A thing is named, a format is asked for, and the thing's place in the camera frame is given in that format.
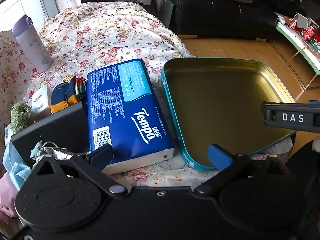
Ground purple lidded bottle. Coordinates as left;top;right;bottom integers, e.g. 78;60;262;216
12;14;54;72

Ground teal metal tin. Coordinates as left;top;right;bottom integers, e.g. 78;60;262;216
161;57;298;172

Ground small white packet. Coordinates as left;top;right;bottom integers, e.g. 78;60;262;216
4;127;13;146

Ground white card box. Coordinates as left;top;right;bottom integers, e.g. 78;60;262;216
291;12;310;30

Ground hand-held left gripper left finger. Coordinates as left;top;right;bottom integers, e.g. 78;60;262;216
32;144;128;195

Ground blue tissue pack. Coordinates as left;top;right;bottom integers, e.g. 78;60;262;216
87;58;175;175

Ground small white carton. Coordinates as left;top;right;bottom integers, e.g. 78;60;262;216
27;84;52;121

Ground black box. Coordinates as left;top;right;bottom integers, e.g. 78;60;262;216
11;102;92;168

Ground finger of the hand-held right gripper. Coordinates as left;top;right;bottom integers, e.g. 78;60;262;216
261;100;320;132

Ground green fuzzy ball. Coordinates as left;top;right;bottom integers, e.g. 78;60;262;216
10;102;34;134

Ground crinkled silver foil bag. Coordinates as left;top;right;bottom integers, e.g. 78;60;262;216
41;147;74;162

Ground glass coffee table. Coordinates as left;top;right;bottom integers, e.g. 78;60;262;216
274;12;320;90

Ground red can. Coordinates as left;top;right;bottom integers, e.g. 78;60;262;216
301;26;315;40

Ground navy and orange glove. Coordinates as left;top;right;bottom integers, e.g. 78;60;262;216
51;76;87;114

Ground light blue face mask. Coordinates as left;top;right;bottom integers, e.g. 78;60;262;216
3;142;33;191

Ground black leather sofa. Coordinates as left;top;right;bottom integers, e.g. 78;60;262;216
163;0;280;37

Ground pink cloth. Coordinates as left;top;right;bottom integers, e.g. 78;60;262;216
0;172;21;218

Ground floral blanket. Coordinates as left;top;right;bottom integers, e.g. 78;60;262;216
0;2;293;188

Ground leaning glass pane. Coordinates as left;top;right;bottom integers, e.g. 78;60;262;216
158;0;174;28

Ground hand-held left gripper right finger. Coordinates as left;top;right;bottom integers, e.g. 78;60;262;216
194;144;292;196

